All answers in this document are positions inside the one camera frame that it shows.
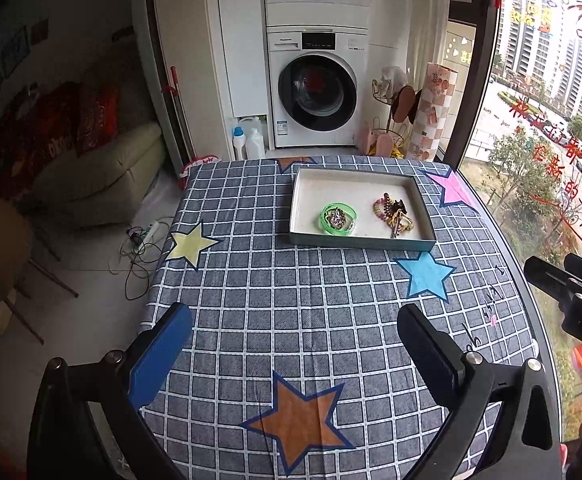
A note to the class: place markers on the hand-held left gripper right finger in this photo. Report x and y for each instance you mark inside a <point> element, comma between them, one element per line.
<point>423,350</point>

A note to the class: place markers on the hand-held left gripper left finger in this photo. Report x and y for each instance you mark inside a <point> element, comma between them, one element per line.
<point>158,355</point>

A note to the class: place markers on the beige bunny ear hair clip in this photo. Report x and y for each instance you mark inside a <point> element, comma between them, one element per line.
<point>396,227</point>

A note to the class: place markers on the black claw hair clip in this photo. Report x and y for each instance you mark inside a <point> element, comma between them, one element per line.
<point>397,205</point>

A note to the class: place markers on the silver rhinestone jewelry piece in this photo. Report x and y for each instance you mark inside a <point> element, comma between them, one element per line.
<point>336,217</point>

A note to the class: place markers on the shallow green cardboard tray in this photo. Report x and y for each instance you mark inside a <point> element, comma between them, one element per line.
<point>311,195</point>

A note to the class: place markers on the checked star tablecloth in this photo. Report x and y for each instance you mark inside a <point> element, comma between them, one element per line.
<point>271,310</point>

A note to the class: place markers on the white power strip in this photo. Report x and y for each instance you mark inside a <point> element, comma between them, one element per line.
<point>151,230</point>

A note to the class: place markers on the beige chair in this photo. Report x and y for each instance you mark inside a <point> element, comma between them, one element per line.
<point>1,250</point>

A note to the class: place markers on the cream sofa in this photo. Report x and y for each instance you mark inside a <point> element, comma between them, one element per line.
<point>106,170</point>

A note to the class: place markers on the checked patterned rolled mat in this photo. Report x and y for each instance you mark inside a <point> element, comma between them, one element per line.
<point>433,110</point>

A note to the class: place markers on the pink slipper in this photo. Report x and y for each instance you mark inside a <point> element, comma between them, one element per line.
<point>367,141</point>
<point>384,146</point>

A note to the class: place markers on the brown slipper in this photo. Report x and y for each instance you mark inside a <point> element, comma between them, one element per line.
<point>405,105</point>

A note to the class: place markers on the white bottle with blue cap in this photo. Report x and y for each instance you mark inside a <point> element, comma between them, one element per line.
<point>238,145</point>

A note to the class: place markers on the small white plastic bottle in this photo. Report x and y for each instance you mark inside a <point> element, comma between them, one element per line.
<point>256,147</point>

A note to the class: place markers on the white plush slippers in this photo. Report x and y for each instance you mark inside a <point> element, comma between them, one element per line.
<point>392,82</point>

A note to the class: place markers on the red cushions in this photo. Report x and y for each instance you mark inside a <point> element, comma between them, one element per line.
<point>56,130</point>

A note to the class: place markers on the large clear plastic jug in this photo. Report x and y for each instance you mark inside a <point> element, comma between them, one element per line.
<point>251,122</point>

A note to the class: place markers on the white washing machine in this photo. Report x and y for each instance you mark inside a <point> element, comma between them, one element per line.
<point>316,90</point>

